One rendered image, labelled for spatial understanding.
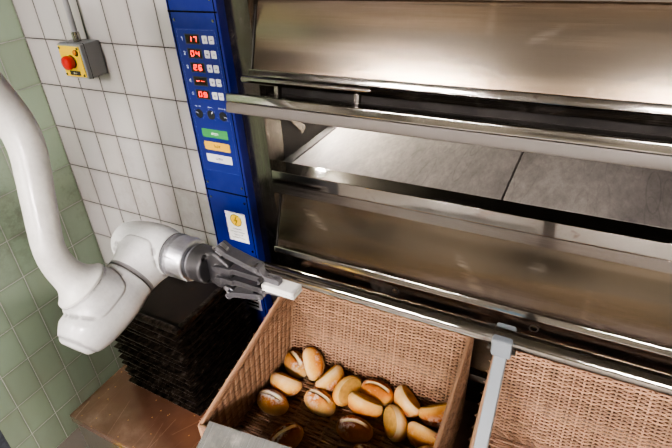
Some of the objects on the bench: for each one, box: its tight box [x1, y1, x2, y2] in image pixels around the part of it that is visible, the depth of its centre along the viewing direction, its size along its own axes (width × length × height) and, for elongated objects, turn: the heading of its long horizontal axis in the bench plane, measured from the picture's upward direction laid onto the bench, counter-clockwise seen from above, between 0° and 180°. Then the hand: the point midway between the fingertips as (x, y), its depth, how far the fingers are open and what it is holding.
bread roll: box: [302, 347, 325, 381], centre depth 150 cm, size 6×10×7 cm
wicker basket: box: [198, 288, 474, 448], centre depth 129 cm, size 49×56×28 cm
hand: (281, 287), depth 93 cm, fingers closed
